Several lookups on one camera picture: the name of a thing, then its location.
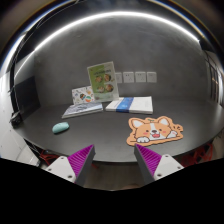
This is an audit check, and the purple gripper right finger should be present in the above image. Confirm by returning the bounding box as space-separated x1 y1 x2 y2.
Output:
133 143 185 186

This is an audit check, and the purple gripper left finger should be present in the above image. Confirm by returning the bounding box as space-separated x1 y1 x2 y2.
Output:
44 144 96 187

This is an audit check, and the corgi shaped mouse pad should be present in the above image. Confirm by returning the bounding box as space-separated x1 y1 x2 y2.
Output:
126 116 183 146

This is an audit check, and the mint green computer mouse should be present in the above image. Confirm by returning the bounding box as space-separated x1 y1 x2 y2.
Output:
52 122 69 134

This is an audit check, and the grey flat book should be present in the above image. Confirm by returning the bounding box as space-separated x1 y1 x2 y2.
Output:
62 102 103 119

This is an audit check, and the white and blue book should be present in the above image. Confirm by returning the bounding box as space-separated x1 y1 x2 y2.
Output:
106 96 153 114

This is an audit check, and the small white illustrated card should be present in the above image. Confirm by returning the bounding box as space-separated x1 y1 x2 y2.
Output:
72 86 94 105

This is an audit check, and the green upright brochure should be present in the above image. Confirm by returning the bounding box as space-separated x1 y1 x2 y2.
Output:
87 62 119 102

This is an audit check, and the black monitor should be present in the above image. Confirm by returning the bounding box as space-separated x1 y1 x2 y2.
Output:
15 77 40 120

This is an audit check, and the orange cable under table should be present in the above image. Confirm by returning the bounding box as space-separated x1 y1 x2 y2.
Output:
181 143 214 168

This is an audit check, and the white wall socket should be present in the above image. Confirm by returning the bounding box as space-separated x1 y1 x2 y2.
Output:
147 72 157 83
115 72 122 83
123 72 134 83
135 72 146 83

